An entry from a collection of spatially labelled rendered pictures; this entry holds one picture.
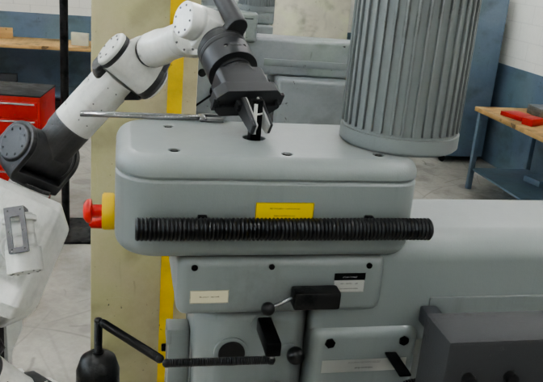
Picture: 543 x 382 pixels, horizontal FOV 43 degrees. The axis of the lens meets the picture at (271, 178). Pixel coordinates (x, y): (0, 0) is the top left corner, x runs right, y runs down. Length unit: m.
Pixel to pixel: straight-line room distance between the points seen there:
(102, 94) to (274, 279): 0.59
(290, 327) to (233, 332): 0.09
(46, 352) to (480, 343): 3.38
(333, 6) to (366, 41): 8.52
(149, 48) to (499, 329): 0.83
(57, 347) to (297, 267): 3.15
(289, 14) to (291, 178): 8.49
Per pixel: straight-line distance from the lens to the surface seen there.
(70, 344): 4.18
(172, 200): 1.01
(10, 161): 1.51
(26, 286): 1.47
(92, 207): 1.14
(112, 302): 3.17
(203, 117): 1.22
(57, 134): 1.51
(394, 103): 1.09
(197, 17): 1.23
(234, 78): 1.14
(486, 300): 1.26
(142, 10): 2.81
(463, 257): 1.20
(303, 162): 1.03
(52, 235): 1.50
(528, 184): 7.36
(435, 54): 1.09
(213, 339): 1.16
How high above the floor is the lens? 2.17
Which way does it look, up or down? 18 degrees down
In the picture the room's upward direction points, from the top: 5 degrees clockwise
